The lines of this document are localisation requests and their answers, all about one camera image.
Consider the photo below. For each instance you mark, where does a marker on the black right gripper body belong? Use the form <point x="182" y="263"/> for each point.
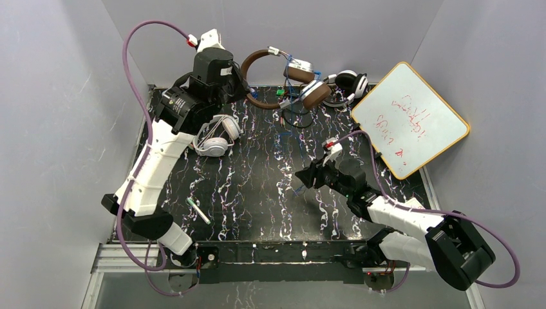
<point x="320" y="176"/>

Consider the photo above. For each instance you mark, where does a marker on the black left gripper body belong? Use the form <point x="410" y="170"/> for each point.
<point x="238" y="85"/>

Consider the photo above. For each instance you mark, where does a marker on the brown headphones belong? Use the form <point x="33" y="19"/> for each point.
<point x="314" y="91"/>

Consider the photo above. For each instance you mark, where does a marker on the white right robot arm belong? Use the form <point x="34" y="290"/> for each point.
<point x="444" y="243"/>

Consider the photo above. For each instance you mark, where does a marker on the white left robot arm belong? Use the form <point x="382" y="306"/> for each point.
<point x="187" y="115"/>

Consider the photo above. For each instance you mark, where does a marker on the black and white headphones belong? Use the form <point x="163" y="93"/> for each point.
<point x="353" y="85"/>

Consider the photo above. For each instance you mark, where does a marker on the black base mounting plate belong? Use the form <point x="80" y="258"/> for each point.
<point x="234" y="274"/>

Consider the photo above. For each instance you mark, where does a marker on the white marker pen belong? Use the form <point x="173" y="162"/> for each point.
<point x="198" y="210"/>

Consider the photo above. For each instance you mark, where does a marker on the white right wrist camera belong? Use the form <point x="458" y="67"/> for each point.
<point x="332" y="150"/>

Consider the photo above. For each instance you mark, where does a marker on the whiteboard with orange frame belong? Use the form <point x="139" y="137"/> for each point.
<point x="408" y="122"/>

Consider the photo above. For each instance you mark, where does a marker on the aluminium frame rail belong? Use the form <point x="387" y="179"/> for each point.
<point x="106" y="256"/>

